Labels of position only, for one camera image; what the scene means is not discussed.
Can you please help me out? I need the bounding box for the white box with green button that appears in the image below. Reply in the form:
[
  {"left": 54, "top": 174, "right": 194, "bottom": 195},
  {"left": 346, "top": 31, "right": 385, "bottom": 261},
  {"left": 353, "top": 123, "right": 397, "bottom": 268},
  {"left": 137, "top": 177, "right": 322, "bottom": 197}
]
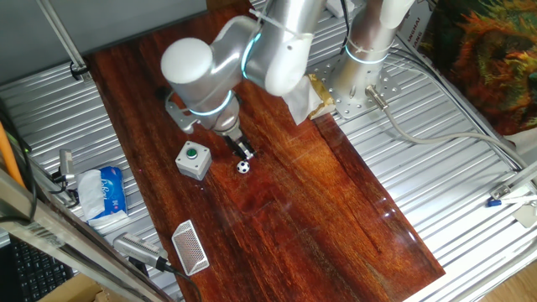
[{"left": 175, "top": 140, "right": 213, "bottom": 181}]

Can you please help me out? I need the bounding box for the small metal angle bracket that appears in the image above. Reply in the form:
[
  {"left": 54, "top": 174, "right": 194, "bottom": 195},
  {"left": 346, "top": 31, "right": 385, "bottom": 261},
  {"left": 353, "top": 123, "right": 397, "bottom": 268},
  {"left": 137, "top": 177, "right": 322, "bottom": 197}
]
[{"left": 488, "top": 161, "right": 537, "bottom": 200}]

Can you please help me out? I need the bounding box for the grey camera with black cables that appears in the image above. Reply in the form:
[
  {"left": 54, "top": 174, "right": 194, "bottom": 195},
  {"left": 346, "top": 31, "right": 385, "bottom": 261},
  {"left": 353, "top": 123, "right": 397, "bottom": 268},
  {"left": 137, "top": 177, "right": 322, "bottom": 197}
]
[{"left": 50, "top": 148, "right": 81, "bottom": 206}]

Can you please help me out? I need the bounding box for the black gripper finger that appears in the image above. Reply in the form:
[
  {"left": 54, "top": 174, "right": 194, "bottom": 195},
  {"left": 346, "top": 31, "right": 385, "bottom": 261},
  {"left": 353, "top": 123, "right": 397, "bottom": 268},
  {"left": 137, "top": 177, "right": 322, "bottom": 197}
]
[
  {"left": 228, "top": 141, "right": 248, "bottom": 161},
  {"left": 239, "top": 138, "right": 258, "bottom": 160}
]

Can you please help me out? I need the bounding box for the thin aluminium rod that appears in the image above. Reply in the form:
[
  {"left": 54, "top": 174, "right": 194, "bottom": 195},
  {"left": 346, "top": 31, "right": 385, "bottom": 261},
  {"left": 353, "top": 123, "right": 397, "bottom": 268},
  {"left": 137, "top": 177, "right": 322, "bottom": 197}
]
[{"left": 36, "top": 0, "right": 92, "bottom": 81}]

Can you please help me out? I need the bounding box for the brown cardboard box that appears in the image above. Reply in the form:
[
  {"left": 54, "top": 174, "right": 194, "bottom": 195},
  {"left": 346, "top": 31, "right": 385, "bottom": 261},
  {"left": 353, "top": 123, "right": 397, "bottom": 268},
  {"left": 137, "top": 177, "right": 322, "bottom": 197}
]
[{"left": 37, "top": 272, "right": 114, "bottom": 302}]

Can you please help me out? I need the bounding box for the white printed sign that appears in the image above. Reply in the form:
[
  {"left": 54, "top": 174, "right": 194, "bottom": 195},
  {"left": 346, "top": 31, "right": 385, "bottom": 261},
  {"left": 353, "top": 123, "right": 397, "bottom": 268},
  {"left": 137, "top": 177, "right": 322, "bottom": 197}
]
[{"left": 396, "top": 6, "right": 435, "bottom": 49}]

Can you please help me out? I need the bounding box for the red-brown wooden board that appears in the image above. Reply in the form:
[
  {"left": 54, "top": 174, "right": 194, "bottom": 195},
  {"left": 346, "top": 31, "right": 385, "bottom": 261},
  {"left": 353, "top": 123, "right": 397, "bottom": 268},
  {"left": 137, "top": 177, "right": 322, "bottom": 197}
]
[{"left": 86, "top": 3, "right": 446, "bottom": 302}]

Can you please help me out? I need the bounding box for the white mesh mini goal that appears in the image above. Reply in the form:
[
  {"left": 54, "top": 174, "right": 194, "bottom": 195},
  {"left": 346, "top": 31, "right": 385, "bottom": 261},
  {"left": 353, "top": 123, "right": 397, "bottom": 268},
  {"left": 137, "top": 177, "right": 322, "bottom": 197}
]
[{"left": 170, "top": 219, "right": 211, "bottom": 277}]

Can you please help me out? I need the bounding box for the blue tipped white pen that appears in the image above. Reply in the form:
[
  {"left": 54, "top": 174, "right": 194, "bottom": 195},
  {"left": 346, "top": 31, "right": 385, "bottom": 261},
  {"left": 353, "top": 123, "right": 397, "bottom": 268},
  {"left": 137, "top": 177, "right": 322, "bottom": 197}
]
[{"left": 486, "top": 195, "right": 537, "bottom": 209}]

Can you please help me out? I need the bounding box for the colourful painted poster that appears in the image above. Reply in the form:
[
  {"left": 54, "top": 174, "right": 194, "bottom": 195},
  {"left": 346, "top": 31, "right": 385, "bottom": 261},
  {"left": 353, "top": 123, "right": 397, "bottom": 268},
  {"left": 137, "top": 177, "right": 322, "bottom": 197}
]
[{"left": 419, "top": 0, "right": 537, "bottom": 136}]

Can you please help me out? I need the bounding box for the gold tissue pack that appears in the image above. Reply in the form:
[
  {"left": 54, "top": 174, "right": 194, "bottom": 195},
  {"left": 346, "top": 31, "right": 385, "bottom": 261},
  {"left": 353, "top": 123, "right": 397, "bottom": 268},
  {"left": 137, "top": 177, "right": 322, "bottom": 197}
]
[{"left": 281, "top": 74, "right": 336, "bottom": 126}]

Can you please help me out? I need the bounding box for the thick grey base cable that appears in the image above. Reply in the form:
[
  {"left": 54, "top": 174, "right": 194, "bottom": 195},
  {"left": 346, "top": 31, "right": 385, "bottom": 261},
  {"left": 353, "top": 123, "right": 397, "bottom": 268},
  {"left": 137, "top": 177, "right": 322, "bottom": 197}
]
[{"left": 364, "top": 85, "right": 537, "bottom": 169}]

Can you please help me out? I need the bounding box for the black camera cable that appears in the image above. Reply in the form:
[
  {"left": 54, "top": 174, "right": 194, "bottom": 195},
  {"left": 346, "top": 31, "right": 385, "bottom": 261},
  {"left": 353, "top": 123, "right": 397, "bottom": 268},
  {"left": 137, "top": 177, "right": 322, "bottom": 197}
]
[{"left": 161, "top": 262, "right": 203, "bottom": 302}]

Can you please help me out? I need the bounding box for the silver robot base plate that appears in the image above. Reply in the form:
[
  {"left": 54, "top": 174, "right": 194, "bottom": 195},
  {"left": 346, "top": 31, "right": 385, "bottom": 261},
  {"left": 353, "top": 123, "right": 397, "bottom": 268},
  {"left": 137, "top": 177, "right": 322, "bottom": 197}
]
[{"left": 310, "top": 54, "right": 402, "bottom": 121}]

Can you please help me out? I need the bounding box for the black keyboard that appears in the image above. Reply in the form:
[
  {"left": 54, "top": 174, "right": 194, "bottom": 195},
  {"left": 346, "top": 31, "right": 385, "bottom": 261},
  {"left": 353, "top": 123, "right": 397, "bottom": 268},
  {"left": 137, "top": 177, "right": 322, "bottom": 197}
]
[{"left": 8, "top": 237, "right": 76, "bottom": 302}]

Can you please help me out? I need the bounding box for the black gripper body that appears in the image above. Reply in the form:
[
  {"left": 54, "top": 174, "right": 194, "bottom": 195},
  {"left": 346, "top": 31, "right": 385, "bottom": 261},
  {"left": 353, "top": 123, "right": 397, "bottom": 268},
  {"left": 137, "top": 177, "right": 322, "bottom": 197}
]
[{"left": 220, "top": 127, "right": 249, "bottom": 147}]

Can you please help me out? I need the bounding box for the white card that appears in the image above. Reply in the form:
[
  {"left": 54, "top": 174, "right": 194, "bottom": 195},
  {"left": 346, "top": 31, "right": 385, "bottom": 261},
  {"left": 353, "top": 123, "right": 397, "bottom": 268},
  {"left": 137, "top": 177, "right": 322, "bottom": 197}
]
[{"left": 512, "top": 203, "right": 537, "bottom": 230}]

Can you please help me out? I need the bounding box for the orange tube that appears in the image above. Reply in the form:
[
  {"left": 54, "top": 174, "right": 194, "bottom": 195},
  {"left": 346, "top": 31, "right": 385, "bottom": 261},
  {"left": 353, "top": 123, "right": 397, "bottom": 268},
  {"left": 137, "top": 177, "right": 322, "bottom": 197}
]
[{"left": 0, "top": 121, "right": 25, "bottom": 188}]

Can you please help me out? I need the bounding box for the blue tissue pack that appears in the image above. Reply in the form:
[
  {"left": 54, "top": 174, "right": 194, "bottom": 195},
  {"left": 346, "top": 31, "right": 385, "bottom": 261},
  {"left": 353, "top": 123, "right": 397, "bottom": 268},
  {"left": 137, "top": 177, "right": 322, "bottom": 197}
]
[{"left": 76, "top": 165, "right": 129, "bottom": 223}]

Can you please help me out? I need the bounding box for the black hanging cable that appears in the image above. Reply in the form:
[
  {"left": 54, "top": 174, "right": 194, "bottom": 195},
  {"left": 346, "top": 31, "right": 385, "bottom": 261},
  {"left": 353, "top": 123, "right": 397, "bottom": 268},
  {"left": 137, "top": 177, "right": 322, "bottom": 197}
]
[{"left": 0, "top": 98, "right": 39, "bottom": 226}]

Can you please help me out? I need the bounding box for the aluminium frame bar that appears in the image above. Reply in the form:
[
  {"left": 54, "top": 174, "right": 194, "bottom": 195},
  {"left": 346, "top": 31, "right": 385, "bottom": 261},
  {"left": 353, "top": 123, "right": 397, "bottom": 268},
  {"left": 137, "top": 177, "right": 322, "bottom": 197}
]
[{"left": 0, "top": 167, "right": 175, "bottom": 302}]

